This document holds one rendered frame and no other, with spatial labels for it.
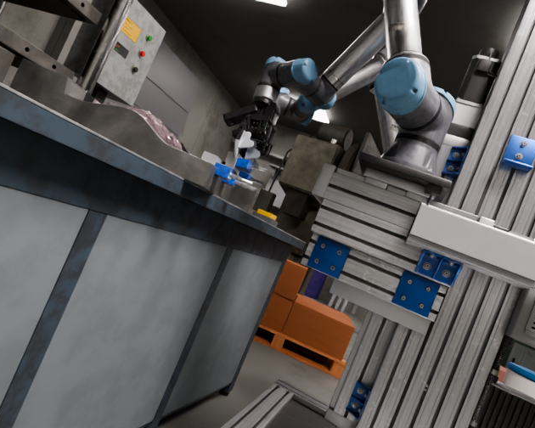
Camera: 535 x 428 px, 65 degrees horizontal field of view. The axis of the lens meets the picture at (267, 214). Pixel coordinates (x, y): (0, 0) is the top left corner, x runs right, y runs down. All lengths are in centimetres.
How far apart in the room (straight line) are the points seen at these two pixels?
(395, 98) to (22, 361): 93
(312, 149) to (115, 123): 395
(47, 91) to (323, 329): 263
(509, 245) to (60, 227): 85
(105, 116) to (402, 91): 67
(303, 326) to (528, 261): 246
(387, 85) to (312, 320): 244
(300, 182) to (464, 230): 390
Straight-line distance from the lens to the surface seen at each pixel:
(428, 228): 95
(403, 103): 104
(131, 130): 100
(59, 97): 109
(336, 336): 329
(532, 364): 695
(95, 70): 181
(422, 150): 113
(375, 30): 142
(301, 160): 484
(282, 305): 325
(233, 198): 133
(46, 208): 79
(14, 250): 79
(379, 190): 109
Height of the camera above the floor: 76
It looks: 3 degrees up
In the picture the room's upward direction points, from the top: 23 degrees clockwise
